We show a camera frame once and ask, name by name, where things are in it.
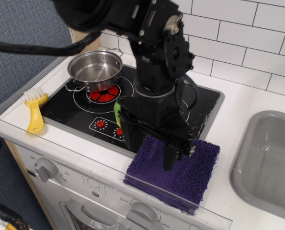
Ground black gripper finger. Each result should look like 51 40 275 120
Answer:
163 144 182 171
121 118 144 150

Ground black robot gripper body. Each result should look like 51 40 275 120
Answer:
117 90 199 156

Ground purple cloth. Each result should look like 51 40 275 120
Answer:
124 135 220 214

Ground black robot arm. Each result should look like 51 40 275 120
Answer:
54 0 198 171

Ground black toy stovetop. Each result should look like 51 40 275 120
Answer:
41 65 225 158

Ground green yellow toy corn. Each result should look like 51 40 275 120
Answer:
114 102 121 128

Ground grey right oven knob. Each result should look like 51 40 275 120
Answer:
126 202 157 227

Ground grey oven knob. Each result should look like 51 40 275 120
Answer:
126 202 157 227
34 158 58 182

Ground stainless steel pot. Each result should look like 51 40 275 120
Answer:
64 48 123 92

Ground grey sink basin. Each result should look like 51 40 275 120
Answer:
230 111 285 219

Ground grey left oven knob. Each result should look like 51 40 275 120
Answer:
34 158 58 182

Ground yellow white scrub brush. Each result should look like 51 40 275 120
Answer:
23 87 48 134

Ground light wooden side panel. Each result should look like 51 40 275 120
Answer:
69 27 101 55

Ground yellow object bottom left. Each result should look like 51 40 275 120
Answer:
5 223 17 230

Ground grey oven door handle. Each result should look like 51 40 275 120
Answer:
66 200 122 230

